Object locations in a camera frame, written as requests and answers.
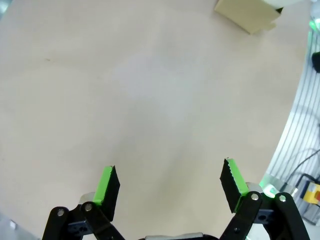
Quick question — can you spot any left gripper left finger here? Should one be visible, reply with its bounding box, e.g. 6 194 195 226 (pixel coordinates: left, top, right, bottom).
41 164 129 240

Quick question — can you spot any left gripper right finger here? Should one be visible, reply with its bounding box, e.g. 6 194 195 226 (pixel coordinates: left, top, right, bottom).
216 157 312 240

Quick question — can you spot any yellow emergency stop box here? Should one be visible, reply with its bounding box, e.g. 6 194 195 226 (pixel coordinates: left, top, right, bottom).
298 174 320 204

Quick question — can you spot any brown cardboard box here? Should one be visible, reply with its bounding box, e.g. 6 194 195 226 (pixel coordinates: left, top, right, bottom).
214 0 285 35

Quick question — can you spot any grey floor cable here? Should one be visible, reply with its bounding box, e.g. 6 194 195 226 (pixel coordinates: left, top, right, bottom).
284 148 320 192

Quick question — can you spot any grooved aluminium frame rail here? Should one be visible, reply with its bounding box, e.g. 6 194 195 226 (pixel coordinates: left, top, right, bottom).
264 24 320 193

